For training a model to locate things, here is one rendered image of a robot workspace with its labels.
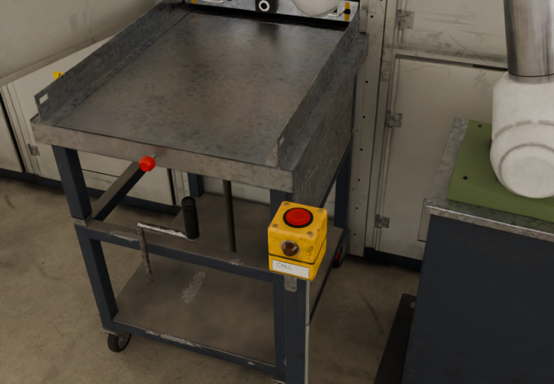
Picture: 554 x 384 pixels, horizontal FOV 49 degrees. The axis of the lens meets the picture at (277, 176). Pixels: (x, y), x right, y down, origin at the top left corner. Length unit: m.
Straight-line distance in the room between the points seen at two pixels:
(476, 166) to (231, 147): 0.52
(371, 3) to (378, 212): 0.72
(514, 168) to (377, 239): 1.13
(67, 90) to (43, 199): 1.22
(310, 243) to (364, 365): 1.00
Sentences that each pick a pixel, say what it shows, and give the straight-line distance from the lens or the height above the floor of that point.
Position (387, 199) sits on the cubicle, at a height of 0.30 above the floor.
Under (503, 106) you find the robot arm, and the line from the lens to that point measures 1.09.
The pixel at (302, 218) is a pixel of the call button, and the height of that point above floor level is 0.91.
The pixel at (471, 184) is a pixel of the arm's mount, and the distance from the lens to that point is 1.30.
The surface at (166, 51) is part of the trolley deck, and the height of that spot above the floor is 0.85.
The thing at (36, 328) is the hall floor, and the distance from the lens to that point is 2.17.
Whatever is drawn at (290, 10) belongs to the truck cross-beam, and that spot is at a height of 0.88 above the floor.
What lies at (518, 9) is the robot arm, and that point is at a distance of 1.05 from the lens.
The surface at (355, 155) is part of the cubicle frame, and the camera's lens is 1.97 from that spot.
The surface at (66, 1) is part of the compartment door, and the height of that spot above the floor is 0.97.
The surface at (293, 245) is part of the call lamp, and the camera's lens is 0.98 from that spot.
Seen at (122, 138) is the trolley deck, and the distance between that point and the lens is 1.35.
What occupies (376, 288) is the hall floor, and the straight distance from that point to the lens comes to 2.14.
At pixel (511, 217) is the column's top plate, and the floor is 0.75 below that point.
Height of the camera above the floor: 1.55
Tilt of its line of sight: 37 degrees down
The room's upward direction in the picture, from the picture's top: 1 degrees counter-clockwise
